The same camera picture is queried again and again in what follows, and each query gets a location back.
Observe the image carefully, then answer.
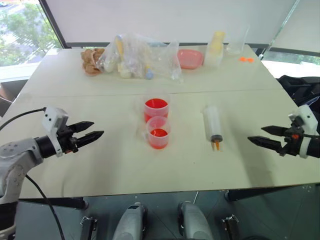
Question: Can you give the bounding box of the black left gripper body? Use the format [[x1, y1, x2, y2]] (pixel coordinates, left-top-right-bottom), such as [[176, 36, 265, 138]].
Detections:
[[57, 123, 80, 154]]

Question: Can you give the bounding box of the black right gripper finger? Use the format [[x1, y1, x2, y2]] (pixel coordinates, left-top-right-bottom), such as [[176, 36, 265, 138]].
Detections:
[[247, 135, 288, 154], [260, 125, 291, 137]]

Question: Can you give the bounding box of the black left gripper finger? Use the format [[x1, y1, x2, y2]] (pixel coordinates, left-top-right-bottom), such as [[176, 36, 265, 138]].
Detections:
[[68, 121, 95, 134], [74, 130, 105, 149]]

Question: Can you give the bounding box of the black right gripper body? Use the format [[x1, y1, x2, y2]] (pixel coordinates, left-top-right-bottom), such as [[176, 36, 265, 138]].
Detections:
[[279, 122, 305, 158]]

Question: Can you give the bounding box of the large clear plastic syringe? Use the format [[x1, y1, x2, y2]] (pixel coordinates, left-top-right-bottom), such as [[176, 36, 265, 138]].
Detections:
[[201, 104, 225, 153]]

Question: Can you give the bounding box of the small clear cup red liquid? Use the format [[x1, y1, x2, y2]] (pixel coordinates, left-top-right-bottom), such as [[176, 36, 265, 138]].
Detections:
[[136, 115, 170, 150]]

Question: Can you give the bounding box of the beaker with red liquid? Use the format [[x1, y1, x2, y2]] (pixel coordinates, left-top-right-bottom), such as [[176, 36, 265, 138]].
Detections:
[[136, 91, 173, 124]]

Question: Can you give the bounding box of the clear plastic container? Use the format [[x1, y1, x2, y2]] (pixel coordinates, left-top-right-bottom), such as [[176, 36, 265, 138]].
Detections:
[[225, 24, 251, 56]]

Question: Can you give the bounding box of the black chair-like object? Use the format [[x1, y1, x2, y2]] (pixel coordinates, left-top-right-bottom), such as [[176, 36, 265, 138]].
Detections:
[[275, 74, 320, 111]]

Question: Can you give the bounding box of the brown bread-like toy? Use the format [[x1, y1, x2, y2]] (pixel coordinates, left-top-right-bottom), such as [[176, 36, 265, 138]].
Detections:
[[80, 47, 106, 77]]

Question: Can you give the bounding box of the yellow item in bag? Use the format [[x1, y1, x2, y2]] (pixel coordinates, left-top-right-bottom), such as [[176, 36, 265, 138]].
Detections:
[[115, 36, 126, 62]]

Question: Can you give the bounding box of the metal table leg latch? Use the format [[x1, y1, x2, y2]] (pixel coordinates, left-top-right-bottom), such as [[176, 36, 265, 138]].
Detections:
[[79, 215, 98, 240], [221, 214, 241, 240]]

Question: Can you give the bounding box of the grey rounded robot leg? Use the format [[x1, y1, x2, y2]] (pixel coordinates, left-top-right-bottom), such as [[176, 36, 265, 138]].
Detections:
[[177, 200, 215, 240], [111, 202, 149, 240]]

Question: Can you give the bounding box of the crumpled clear plastic bag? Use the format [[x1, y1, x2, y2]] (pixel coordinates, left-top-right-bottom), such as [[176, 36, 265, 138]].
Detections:
[[96, 32, 185, 85]]

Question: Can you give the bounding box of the clear container with yellow contents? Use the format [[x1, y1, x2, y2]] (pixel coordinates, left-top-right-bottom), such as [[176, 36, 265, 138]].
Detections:
[[203, 30, 226, 69]]

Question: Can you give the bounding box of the pink plastic dish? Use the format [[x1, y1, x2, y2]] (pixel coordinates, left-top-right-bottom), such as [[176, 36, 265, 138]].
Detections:
[[176, 48, 205, 70]]

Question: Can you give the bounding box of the white roller blind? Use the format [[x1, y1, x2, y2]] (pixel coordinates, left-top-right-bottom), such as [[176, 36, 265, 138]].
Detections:
[[44, 0, 320, 50]]

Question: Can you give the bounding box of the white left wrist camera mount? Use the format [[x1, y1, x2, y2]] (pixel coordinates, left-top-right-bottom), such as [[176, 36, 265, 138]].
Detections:
[[41, 106, 69, 158]]

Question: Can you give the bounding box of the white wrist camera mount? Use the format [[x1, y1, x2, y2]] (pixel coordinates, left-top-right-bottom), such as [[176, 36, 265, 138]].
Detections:
[[41, 106, 69, 158], [287, 104, 317, 160]]

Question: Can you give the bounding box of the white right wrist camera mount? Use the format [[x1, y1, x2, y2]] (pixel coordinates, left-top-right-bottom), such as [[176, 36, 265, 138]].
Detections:
[[287, 104, 317, 160]]

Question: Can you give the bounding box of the black table frame bar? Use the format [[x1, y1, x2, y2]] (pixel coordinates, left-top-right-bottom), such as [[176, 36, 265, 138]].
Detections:
[[17, 196, 89, 210], [224, 183, 320, 202]]

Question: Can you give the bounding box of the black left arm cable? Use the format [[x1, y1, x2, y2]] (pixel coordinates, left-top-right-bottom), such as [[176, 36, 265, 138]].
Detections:
[[0, 107, 48, 132]]

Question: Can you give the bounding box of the thin black hanging cable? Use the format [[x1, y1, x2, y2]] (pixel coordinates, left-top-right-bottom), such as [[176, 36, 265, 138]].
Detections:
[[24, 173, 65, 240]]

